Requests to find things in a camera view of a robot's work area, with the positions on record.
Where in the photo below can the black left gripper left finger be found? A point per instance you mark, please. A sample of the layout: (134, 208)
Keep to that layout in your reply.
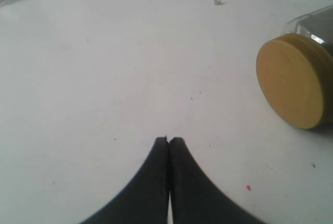
(145, 199)

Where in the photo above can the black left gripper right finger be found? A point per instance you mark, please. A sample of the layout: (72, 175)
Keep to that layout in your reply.
(194, 198)

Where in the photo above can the clear nut jar yellow lid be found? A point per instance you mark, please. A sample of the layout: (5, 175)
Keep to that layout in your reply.
(294, 70)

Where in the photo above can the small clear plastic scrap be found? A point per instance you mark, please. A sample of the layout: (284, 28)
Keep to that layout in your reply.
(219, 2)

